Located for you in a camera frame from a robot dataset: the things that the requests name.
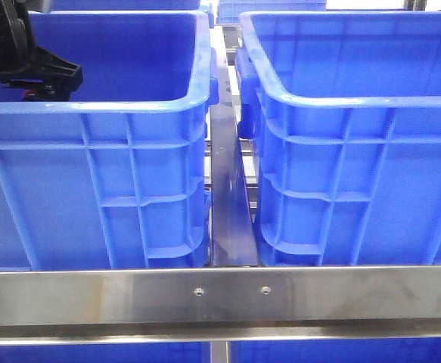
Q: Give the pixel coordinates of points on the red mushroom push button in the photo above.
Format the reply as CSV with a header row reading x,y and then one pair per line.
x,y
29,95

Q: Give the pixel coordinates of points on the stainless steel front rail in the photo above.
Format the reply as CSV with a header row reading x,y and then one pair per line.
x,y
213,304

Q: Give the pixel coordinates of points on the steel centre divider bar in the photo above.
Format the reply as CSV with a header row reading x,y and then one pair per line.
x,y
233,241

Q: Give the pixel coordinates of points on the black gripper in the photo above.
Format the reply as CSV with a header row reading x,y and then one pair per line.
x,y
55,78

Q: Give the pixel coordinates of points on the lower right blue crate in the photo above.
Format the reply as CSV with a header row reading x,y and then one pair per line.
x,y
368,350

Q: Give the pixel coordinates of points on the lower left blue crate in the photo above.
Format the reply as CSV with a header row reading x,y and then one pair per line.
x,y
139,352

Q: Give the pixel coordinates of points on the far left blue crate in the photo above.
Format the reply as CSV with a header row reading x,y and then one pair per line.
x,y
136,5

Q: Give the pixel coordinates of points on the far right blue crate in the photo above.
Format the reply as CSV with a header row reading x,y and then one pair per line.
x,y
228,11

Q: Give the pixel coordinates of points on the right blue plastic crate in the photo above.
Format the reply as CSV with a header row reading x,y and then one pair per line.
x,y
344,112

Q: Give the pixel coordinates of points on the blue plastic crate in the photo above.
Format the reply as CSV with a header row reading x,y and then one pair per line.
x,y
344,112
113,178

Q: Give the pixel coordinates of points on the left blue plastic crate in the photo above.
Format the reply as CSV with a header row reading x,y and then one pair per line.
x,y
113,178

